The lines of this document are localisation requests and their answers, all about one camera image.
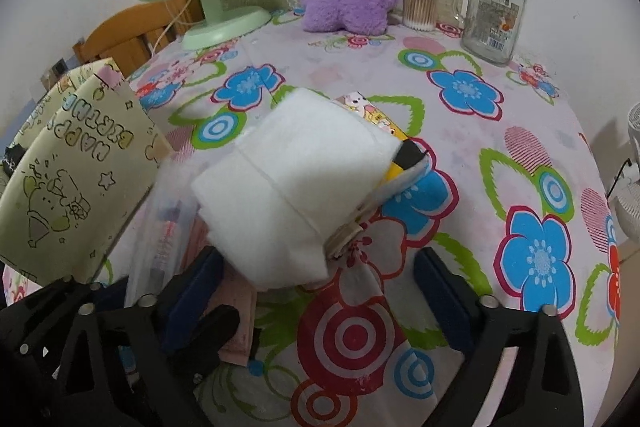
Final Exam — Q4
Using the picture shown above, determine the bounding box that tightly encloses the floral tablecloth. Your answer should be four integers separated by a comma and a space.
2, 2, 623, 427

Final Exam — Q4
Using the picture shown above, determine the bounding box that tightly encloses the cotton swab container orange lid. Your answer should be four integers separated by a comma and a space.
402, 0, 449, 30

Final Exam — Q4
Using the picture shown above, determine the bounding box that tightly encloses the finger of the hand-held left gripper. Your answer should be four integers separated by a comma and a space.
187, 305, 242, 383
75, 277, 133, 313

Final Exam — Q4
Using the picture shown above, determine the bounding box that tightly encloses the cream printed storage box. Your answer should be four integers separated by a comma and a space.
0, 57, 176, 285

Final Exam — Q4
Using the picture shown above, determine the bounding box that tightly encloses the white floor fan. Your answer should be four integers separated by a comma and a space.
605, 102, 640, 253

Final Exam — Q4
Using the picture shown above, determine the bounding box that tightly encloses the yellow cartoon tissue packet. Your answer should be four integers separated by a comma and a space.
335, 91, 431, 188

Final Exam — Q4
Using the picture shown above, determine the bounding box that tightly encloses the glass mug jar black lid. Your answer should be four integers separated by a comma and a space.
454, 0, 531, 66

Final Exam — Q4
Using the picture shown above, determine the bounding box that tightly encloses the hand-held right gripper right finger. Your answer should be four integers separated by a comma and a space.
413, 248, 586, 427

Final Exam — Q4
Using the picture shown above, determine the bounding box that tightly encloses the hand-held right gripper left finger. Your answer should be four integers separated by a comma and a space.
50, 246, 226, 427

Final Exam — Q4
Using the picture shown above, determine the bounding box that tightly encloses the clear plastic packet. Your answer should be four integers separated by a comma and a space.
125, 157, 201, 388

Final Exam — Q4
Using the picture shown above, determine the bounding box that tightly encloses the white cotton pad pack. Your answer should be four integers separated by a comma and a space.
191, 87, 401, 293

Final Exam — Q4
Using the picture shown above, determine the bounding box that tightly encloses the pale desk fan cable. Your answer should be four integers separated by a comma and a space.
150, 0, 201, 58

